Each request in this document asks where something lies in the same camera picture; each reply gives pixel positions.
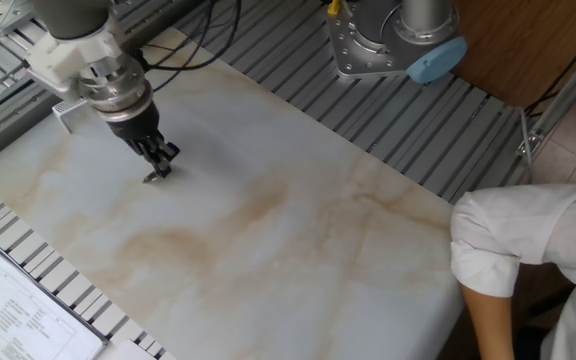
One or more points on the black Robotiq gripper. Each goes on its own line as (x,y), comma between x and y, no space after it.
(135,127)

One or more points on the small round metal plate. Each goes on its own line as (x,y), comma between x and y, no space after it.
(149,178)

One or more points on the silver blue UR5 robot arm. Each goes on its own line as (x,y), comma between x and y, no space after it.
(73,20)

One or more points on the person's bare forearm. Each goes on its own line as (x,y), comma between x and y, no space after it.
(488,325)

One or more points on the glossy marble pattern sheet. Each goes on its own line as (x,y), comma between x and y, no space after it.
(268,250)

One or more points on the thick printed paper stack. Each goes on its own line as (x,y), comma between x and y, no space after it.
(18,310)

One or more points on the yellow connector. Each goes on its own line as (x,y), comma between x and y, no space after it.
(334,7)

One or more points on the white shirt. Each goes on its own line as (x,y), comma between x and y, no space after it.
(543,235)

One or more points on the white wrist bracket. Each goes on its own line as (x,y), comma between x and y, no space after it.
(68,55)

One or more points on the silver robot mount plate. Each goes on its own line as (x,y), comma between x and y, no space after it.
(353,50)

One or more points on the aluminium profile post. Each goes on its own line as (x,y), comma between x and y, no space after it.
(568,95)

